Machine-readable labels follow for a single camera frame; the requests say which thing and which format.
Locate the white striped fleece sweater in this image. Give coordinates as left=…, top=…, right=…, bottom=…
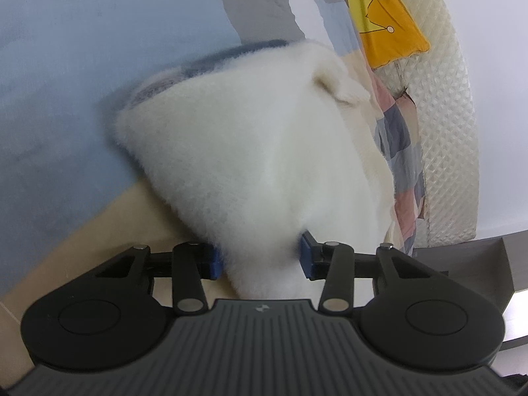
left=115, top=40, right=396, bottom=301

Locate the grey cabinet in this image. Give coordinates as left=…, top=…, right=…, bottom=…
left=413, top=231, right=528, bottom=350

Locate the cream quilted headboard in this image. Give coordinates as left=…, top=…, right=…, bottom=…
left=376, top=0, right=480, bottom=248

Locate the yellow crown cushion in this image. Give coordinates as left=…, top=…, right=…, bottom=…
left=347, top=0, right=430, bottom=69

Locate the patchwork plaid bed quilt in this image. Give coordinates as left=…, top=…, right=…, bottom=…
left=0, top=0, right=428, bottom=380

